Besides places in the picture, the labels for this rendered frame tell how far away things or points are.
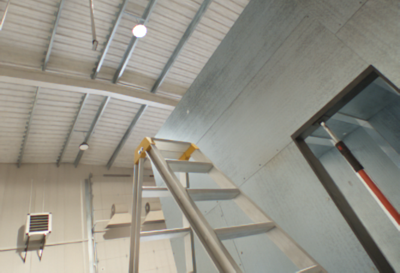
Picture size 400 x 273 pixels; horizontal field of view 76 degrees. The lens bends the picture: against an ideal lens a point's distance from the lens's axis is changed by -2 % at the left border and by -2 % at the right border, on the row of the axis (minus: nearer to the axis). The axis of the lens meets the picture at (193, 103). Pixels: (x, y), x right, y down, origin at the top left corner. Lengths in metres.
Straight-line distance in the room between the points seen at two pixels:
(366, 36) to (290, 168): 0.82
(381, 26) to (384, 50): 0.13
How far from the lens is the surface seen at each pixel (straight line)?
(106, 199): 12.10
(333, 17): 1.76
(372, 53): 1.59
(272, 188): 1.79
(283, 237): 1.28
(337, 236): 1.61
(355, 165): 1.56
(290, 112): 1.73
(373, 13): 1.67
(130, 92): 9.01
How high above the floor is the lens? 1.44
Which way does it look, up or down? 39 degrees up
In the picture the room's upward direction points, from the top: 23 degrees counter-clockwise
